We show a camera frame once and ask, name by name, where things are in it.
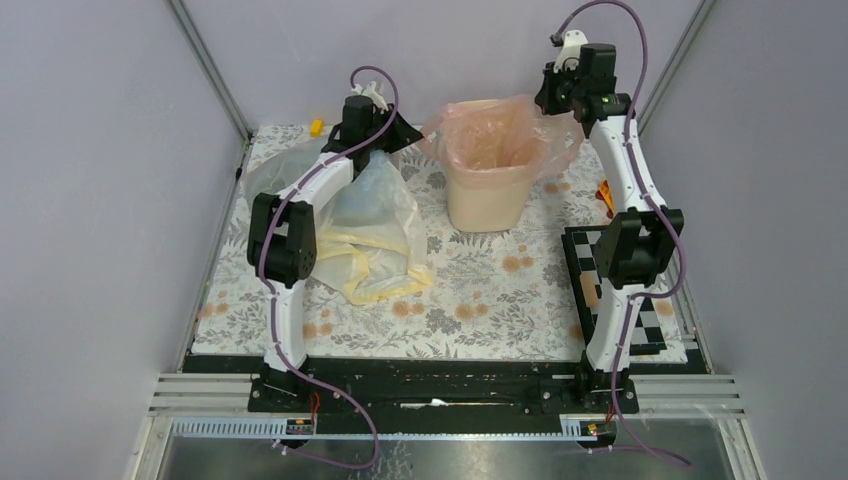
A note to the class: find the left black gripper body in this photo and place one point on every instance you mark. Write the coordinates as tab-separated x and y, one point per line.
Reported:
394	140

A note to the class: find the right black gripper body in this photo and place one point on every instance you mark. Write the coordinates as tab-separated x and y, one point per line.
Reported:
561	90

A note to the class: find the pink plastic trash bag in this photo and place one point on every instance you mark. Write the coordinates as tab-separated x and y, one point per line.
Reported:
561	136

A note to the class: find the beige plastic trash bin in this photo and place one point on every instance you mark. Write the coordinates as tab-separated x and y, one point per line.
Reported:
487	199

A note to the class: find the clear white trash bag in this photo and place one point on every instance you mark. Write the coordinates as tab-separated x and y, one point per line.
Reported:
371	236

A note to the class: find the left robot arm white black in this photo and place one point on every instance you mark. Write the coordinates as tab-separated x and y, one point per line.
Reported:
282	244

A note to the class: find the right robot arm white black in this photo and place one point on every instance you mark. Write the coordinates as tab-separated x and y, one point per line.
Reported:
637	246

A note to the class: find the yellow block far left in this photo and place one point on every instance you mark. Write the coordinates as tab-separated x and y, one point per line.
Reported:
316	128

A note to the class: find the yellow red toy car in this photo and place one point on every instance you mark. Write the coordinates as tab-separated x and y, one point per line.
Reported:
603	194

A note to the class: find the black white checkerboard plate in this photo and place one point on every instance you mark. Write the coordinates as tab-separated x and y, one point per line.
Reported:
579	245

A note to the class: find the floral patterned table mat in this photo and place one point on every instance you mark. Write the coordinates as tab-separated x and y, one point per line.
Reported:
503	295

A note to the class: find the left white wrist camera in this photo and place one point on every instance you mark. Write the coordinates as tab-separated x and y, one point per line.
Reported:
373	91

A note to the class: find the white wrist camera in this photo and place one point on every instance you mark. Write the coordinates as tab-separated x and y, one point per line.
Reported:
569	43
373	91

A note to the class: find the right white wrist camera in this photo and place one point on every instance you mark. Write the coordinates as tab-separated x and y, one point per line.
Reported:
569	43

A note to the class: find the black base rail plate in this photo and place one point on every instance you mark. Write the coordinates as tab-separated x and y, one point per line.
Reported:
424	396

